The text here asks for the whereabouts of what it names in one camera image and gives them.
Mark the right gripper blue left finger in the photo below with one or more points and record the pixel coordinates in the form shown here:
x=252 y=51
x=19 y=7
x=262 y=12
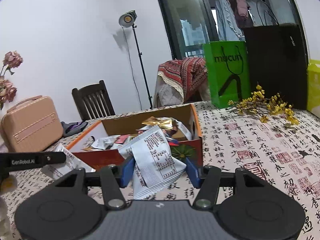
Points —
x=112 y=179

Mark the white packet on table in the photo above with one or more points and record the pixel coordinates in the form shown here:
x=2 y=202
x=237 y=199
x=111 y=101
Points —
x=56 y=171

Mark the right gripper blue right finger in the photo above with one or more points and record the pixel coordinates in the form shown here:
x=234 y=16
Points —
x=207 y=180

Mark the green mucun paper bag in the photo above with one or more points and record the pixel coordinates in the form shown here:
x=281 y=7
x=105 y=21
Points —
x=228 y=73

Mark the white printed snack packet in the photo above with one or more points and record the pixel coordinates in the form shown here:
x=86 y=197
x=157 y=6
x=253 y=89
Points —
x=155 y=167

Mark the hanging clothes on balcony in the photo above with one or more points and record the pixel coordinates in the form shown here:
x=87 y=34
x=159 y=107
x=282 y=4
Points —
x=232 y=17

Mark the red patterned draped cloth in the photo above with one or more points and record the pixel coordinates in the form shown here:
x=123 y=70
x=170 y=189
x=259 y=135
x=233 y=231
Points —
x=181 y=81

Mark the yellow dried flower branch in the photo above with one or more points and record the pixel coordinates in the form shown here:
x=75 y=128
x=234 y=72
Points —
x=262 y=108

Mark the black paper bag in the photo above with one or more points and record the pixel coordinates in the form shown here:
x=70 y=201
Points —
x=277 y=62

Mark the grey purple folded cloth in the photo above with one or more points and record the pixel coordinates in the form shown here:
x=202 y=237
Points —
x=72 y=128

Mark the calligraphy print tablecloth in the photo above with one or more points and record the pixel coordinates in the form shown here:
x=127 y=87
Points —
x=285 y=158

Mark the dark wooden chair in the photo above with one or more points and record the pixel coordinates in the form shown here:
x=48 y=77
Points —
x=93 y=101

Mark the pink hard-shell suitcase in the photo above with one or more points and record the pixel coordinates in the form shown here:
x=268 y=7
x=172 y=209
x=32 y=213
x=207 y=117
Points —
x=32 y=125

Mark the lime green snack box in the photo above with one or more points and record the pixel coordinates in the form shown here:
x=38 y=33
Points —
x=313 y=102

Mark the gold foil snack packet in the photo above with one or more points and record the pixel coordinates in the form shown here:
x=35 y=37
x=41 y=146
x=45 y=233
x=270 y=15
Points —
x=162 y=122

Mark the orange cardboard snack box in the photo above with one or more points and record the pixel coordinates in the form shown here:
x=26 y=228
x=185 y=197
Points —
x=129 y=125

